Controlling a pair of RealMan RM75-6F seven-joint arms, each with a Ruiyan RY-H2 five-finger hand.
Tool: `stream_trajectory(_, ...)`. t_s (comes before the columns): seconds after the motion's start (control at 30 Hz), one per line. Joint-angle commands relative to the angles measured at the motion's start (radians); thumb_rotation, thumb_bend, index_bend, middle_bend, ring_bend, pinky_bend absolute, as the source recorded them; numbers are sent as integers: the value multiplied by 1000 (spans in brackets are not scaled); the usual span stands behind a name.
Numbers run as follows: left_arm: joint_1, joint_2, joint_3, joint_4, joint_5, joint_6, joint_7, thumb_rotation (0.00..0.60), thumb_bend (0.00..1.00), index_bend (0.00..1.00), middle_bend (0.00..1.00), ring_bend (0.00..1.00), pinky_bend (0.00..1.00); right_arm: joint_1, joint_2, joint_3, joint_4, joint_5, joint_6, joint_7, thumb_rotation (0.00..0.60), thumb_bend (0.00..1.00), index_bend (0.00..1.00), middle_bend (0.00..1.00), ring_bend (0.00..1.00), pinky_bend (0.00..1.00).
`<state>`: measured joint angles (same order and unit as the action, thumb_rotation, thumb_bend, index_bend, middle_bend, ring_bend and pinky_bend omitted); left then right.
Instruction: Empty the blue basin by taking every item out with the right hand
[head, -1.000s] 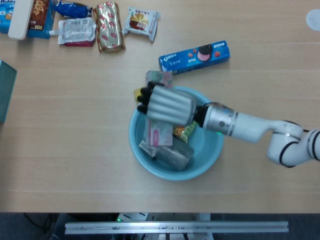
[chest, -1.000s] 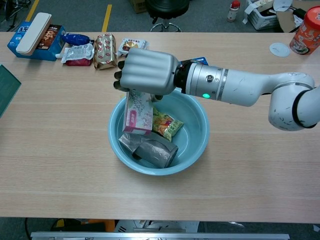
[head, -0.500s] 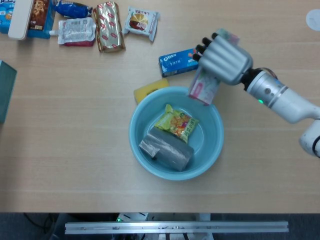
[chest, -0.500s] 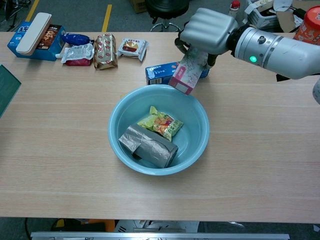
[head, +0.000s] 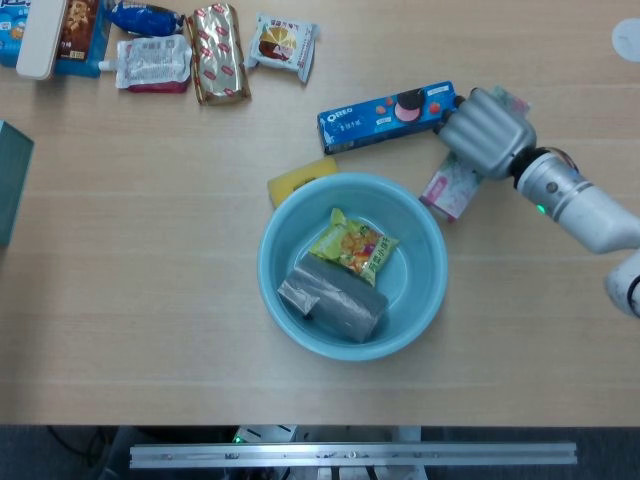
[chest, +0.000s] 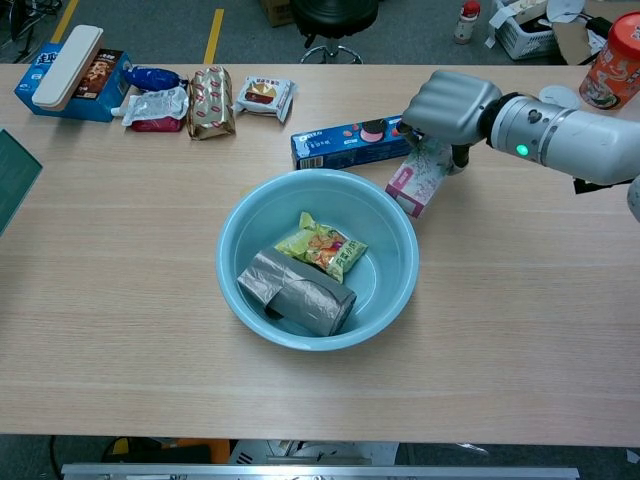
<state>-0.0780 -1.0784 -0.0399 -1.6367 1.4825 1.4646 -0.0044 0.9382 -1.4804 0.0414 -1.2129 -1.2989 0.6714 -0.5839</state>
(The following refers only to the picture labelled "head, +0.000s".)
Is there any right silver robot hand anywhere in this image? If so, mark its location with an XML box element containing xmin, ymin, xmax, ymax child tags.
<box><xmin>432</xmin><ymin>87</ymin><xmax>539</xmax><ymax>182</ymax></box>

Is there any floral pink green box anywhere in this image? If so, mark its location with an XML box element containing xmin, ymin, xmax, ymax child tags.
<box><xmin>418</xmin><ymin>84</ymin><xmax>532</xmax><ymax>224</ymax></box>

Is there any blue Oreo cookie box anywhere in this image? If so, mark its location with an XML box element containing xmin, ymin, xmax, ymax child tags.
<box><xmin>317</xmin><ymin>81</ymin><xmax>462</xmax><ymax>155</ymax></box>

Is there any yellow green snack packet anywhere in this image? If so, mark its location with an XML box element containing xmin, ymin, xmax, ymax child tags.
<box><xmin>308</xmin><ymin>207</ymin><xmax>400</xmax><ymax>287</ymax></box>

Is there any grey garbage bag roll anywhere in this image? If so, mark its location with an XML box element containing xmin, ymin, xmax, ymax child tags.
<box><xmin>277</xmin><ymin>255</ymin><xmax>390</xmax><ymax>344</ymax></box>

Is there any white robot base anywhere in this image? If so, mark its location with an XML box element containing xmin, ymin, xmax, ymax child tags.
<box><xmin>232</xmin><ymin>424</ymin><xmax>301</xmax><ymax>445</ymax></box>

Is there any light blue plastic basin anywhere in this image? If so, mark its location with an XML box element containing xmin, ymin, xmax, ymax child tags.
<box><xmin>256</xmin><ymin>172</ymin><xmax>449</xmax><ymax>362</ymax></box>

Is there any yellow sponge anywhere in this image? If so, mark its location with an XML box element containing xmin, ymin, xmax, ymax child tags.
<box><xmin>267</xmin><ymin>155</ymin><xmax>341</xmax><ymax>210</ymax></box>

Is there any white cake snack packet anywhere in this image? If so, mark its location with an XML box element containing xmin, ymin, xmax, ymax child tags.
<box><xmin>247</xmin><ymin>12</ymin><xmax>321</xmax><ymax>85</ymax></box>

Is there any gold red biscuit pack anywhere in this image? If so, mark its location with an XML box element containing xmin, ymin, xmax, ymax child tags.
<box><xmin>185</xmin><ymin>2</ymin><xmax>252</xmax><ymax>106</ymax></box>

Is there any white spout pouch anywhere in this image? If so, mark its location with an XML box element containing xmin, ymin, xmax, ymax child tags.
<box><xmin>98</xmin><ymin>33</ymin><xmax>194</xmax><ymax>95</ymax></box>

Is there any blue Oreo packet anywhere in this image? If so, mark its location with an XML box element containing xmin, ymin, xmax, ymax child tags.
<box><xmin>107</xmin><ymin>0</ymin><xmax>186</xmax><ymax>37</ymax></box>

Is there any brown chocolate bar box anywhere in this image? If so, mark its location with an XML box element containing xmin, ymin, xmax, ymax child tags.
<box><xmin>54</xmin><ymin>0</ymin><xmax>101</xmax><ymax>64</ymax></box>

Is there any white oblong case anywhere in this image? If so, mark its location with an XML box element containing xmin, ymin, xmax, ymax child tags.
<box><xmin>15</xmin><ymin>0</ymin><xmax>69</xmax><ymax>81</ymax></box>

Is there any teal green box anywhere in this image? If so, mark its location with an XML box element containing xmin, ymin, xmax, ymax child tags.
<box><xmin>0</xmin><ymin>119</ymin><xmax>35</xmax><ymax>246</ymax></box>

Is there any blue snack box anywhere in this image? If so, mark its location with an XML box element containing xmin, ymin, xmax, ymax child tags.
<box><xmin>0</xmin><ymin>0</ymin><xmax>112</xmax><ymax>79</ymax></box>

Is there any aluminium rail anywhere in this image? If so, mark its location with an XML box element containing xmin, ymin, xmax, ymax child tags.
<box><xmin>128</xmin><ymin>441</ymin><xmax>579</xmax><ymax>470</ymax></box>

